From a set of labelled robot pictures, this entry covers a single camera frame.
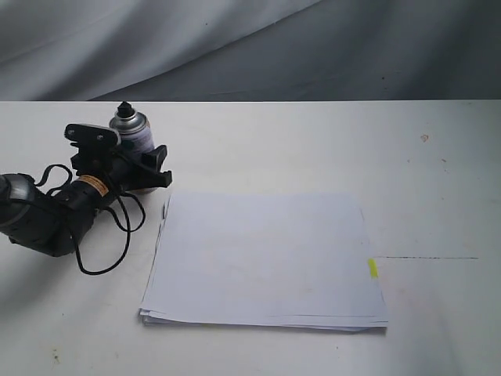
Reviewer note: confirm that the grey backdrop cloth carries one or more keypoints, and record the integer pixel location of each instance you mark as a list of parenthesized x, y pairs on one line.
[(250, 50)]

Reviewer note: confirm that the white spray paint can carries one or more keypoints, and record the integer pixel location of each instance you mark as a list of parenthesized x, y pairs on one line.
[(134, 129)]

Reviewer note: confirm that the yellow tape marker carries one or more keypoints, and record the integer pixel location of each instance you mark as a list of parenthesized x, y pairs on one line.
[(373, 270)]

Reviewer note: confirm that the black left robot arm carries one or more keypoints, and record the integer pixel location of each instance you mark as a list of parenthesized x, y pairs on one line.
[(54, 222)]

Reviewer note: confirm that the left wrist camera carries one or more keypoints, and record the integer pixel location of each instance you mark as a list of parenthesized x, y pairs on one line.
[(92, 136)]

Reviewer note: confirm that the white paper stack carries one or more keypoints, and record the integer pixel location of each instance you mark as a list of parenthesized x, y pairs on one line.
[(280, 260)]

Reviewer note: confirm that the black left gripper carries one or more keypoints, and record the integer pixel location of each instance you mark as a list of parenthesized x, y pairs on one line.
[(121, 171)]

